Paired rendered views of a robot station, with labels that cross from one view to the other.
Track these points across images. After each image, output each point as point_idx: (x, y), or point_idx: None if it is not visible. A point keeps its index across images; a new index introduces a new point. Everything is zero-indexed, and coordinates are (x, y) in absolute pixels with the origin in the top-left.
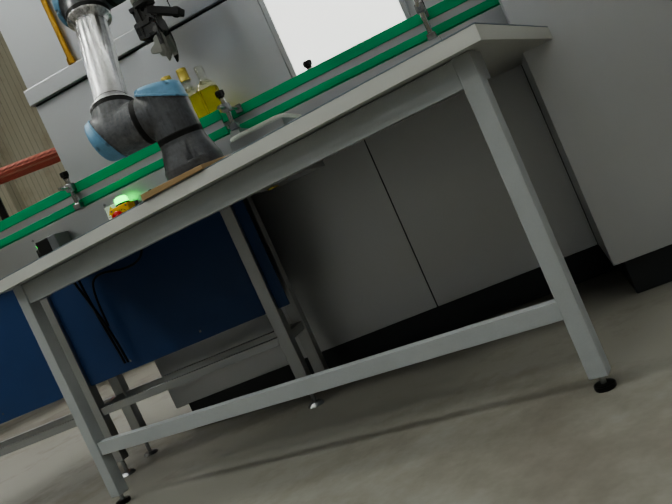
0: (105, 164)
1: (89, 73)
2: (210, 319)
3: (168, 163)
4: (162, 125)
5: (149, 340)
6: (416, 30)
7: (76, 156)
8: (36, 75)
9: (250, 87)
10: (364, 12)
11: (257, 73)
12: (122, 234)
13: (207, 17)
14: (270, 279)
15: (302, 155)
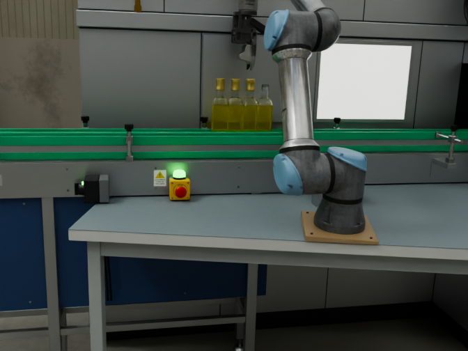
0: (124, 108)
1: (294, 112)
2: (198, 287)
3: (337, 220)
4: (349, 191)
5: (136, 286)
6: (427, 142)
7: (99, 88)
8: (94, 1)
9: (280, 110)
10: (381, 100)
11: None
12: None
13: None
14: (260, 273)
15: (450, 265)
